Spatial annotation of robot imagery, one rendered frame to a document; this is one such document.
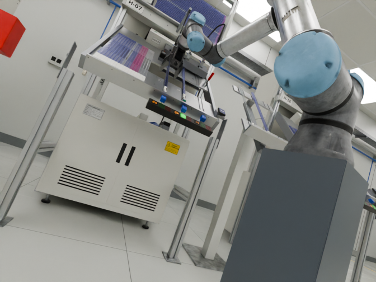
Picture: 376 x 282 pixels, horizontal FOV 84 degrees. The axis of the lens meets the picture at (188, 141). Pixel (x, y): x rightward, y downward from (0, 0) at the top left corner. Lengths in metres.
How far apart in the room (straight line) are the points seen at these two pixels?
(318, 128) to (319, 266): 0.28
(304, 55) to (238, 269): 0.47
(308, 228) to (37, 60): 3.09
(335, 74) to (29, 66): 3.04
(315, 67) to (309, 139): 0.16
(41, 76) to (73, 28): 0.72
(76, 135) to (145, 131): 0.37
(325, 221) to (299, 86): 0.26
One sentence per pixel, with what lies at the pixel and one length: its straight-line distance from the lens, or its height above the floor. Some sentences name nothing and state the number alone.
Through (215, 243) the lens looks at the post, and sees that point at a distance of 1.33.
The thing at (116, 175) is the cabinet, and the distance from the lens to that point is 1.29.
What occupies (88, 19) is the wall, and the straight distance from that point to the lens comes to 3.32.
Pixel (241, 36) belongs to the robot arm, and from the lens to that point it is 0.98.
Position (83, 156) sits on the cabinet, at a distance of 1.28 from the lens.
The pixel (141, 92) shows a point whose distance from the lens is 1.02.
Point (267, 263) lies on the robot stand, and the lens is 0.52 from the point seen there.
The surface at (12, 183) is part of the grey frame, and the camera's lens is 1.05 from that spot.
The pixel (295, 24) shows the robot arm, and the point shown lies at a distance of 0.61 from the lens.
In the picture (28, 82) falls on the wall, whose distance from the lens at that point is 3.13.
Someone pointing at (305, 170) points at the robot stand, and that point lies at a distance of 0.50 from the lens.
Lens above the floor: 0.42
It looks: 8 degrees up
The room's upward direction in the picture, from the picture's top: 21 degrees clockwise
